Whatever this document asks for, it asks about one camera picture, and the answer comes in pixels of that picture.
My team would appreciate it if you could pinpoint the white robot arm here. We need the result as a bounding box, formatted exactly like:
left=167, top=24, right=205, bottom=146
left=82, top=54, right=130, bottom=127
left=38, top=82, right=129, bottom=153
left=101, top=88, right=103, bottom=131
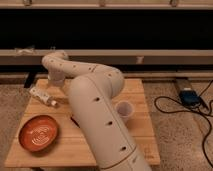
left=42, top=51, right=152, bottom=171

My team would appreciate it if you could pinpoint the white plastic bottle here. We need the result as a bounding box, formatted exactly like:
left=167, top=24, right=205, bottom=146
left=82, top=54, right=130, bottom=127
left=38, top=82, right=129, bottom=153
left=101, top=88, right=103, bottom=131
left=29, top=87, right=57, bottom=107

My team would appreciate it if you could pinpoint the blue power adapter box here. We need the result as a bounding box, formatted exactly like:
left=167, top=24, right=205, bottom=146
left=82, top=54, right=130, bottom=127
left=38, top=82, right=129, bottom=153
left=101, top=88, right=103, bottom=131
left=179, top=89, right=200, bottom=106

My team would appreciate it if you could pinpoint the upper grey wall rail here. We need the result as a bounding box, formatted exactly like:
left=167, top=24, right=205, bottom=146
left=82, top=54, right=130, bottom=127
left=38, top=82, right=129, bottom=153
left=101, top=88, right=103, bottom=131
left=0, top=0, right=213, bottom=10

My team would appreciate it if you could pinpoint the dark rectangular candy box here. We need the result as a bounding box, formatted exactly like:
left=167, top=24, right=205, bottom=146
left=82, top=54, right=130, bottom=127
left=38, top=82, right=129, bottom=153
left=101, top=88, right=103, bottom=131
left=70, top=116, right=80, bottom=128

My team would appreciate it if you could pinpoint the translucent plastic cup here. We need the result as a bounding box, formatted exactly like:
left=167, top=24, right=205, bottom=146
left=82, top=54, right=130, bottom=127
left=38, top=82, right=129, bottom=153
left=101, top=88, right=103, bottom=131
left=115, top=101, right=134, bottom=123

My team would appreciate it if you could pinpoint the wooden table board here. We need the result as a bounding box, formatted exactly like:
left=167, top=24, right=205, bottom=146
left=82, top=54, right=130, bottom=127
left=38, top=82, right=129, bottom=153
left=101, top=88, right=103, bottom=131
left=5, top=79, right=160, bottom=168

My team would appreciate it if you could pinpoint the black power cable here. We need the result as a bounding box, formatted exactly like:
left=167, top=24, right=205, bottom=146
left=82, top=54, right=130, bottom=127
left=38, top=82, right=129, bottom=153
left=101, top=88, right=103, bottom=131
left=153, top=79, right=213, bottom=169

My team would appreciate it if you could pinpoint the lower grey wall rail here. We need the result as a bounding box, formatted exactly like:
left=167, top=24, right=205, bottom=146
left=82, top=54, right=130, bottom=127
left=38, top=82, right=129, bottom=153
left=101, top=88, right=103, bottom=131
left=0, top=49, right=213, bottom=65

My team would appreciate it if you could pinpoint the grey wall rail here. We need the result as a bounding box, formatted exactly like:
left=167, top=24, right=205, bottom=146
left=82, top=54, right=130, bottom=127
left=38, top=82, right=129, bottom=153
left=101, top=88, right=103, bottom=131
left=0, top=0, right=213, bottom=10
left=0, top=49, right=213, bottom=65

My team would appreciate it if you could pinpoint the orange ceramic bowl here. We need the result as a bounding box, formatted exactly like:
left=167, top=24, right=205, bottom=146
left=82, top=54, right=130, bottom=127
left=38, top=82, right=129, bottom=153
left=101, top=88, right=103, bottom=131
left=18, top=115, right=59, bottom=152

